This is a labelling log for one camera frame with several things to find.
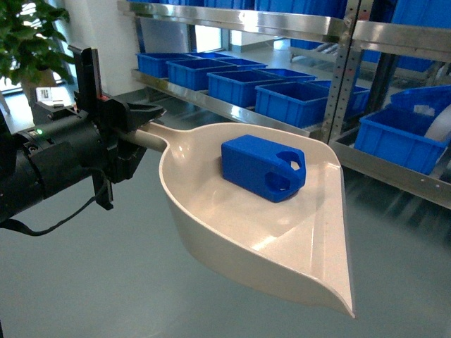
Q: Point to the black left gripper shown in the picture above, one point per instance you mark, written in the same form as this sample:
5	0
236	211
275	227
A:
118	116

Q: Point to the blue plastic block part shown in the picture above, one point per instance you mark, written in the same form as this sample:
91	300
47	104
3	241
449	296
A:
268	169

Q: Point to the beige plastic dustpan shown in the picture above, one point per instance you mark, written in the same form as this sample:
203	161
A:
295	249

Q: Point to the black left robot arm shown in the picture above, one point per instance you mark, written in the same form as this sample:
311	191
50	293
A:
39	162

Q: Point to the steel roller shelf rack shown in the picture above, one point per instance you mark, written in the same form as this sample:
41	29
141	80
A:
371	65

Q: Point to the potted green plant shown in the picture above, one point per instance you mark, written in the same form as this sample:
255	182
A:
30	51

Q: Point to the blue bin centre front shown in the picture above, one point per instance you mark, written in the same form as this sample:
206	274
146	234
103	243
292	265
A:
299	104

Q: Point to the blue bin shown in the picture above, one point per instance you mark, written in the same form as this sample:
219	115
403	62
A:
399	136
299	104

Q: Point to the blue bin left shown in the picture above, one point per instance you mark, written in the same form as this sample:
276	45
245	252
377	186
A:
399	136

